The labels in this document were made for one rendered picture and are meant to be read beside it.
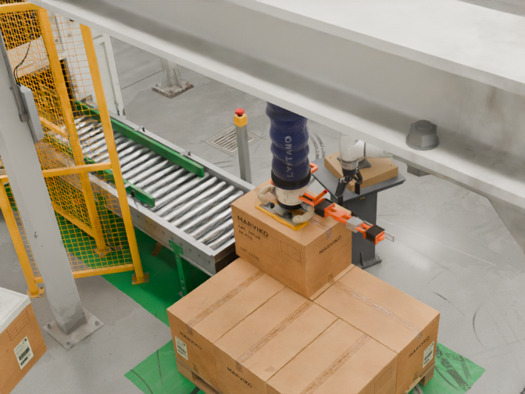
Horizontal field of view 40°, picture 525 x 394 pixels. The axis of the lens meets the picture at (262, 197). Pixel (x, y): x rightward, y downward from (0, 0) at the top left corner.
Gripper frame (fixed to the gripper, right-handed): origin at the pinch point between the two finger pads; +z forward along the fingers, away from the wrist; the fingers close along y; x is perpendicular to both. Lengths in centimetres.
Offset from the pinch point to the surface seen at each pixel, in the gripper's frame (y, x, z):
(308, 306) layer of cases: 26, -8, 67
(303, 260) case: 21.4, -14.4, 38.4
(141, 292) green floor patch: 55, -142, 121
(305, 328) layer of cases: 39, 2, 67
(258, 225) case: 22, -49, 31
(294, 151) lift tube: 6.4, -33.0, -18.6
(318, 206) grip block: 4.7, -17.9, 12.2
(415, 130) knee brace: 184, 163, -191
